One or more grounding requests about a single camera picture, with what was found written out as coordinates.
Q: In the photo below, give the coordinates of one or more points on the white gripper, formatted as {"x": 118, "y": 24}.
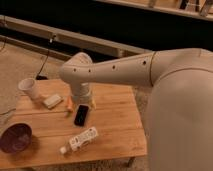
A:
{"x": 80, "y": 92}

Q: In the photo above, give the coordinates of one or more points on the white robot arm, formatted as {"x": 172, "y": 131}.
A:
{"x": 180, "y": 107}

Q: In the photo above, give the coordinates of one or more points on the black smartphone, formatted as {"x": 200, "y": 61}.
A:
{"x": 81, "y": 115}

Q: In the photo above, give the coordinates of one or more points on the wooden table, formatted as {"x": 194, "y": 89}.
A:
{"x": 116, "y": 118}

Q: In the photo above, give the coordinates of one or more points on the clear plastic bottle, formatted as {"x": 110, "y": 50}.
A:
{"x": 79, "y": 140}

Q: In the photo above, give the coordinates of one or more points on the white paper cup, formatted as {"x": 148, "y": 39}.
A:
{"x": 30, "y": 88}

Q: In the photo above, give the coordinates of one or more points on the dark purple bowl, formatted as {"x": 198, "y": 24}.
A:
{"x": 16, "y": 138}

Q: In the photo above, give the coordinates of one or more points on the metal rail frame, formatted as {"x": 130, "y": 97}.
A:
{"x": 79, "y": 40}

